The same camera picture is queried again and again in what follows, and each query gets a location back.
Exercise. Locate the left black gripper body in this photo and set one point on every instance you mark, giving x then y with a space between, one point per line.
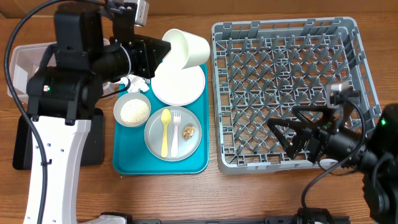
139 58

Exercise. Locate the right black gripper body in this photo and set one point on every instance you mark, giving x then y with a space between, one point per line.
314 145

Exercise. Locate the cream plastic cup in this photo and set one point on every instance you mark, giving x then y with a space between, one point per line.
187 50

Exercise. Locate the white pink-rimmed plate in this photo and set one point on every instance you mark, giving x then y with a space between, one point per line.
178 87

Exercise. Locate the grey bowl of rice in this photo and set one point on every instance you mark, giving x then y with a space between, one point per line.
132 110

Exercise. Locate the yellow plastic spoon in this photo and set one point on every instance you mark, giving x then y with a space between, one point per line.
165 119

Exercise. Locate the white plastic fork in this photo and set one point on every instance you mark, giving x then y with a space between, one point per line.
176 120

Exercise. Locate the grey plate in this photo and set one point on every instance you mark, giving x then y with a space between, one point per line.
154 129

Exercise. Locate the brown food scrap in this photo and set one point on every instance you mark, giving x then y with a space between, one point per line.
188 132

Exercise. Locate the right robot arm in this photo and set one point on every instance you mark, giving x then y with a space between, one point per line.
375 157

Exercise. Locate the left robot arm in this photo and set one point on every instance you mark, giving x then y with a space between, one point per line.
96 43

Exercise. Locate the grey dishwasher rack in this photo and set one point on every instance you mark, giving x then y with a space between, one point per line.
262 69

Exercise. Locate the teal serving tray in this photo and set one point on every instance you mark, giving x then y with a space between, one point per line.
132 157

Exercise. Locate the black plastic tray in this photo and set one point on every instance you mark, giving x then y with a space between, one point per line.
93 151

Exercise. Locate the clear plastic bin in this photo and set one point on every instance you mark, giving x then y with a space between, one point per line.
24 63

